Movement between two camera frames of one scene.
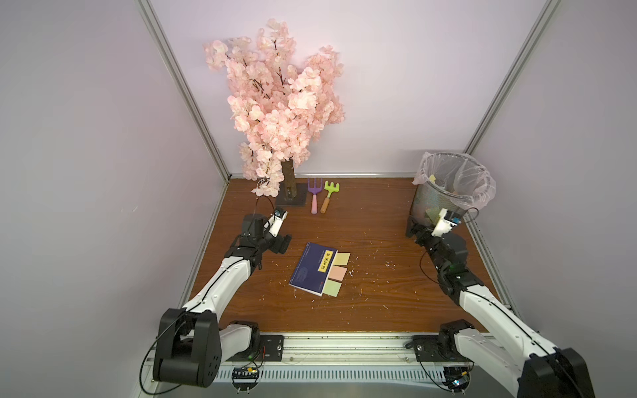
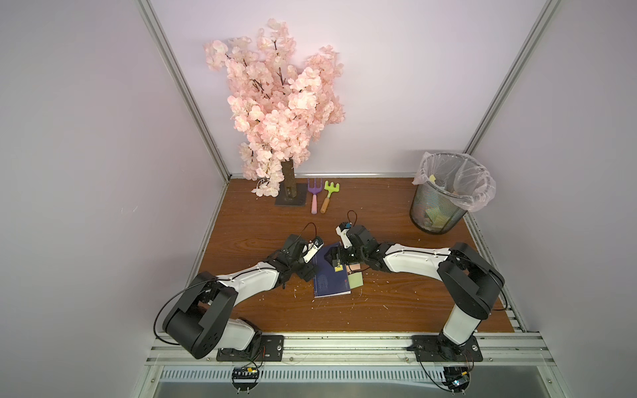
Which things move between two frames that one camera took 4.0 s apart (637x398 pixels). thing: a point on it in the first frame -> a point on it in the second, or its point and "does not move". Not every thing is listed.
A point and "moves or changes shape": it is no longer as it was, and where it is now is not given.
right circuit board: x=457 y=378 does not move
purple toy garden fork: x=314 y=190 does not move
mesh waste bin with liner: x=446 y=181 does not move
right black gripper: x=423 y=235 -> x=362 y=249
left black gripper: x=279 y=244 -> x=308 y=271
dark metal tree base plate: x=299 y=200 does not move
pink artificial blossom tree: x=279 y=104 does not move
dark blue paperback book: x=313 y=268 moves or changes shape
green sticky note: x=332 y=288 -> x=355 y=279
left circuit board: x=245 y=378 does not move
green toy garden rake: x=330 y=189 does not move
